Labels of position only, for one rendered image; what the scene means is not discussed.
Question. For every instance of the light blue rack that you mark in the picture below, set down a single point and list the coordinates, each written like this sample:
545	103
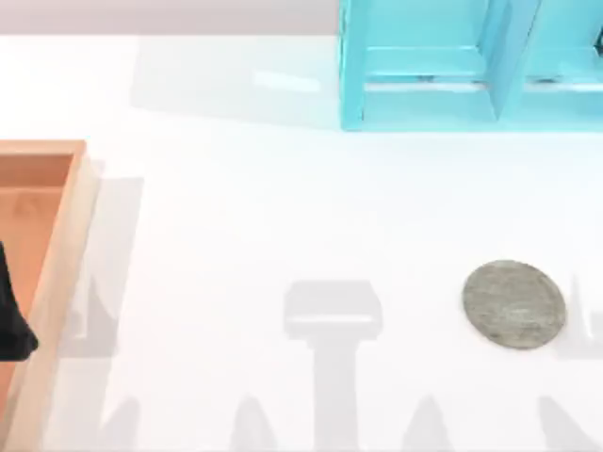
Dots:
424	103

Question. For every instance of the round grey coaster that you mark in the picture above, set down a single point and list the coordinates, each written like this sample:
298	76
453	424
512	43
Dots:
514	304

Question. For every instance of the shallow salmon-coloured box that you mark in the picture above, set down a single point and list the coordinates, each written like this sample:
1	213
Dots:
56	263

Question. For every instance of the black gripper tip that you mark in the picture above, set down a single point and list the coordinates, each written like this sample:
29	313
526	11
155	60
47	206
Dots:
11	329

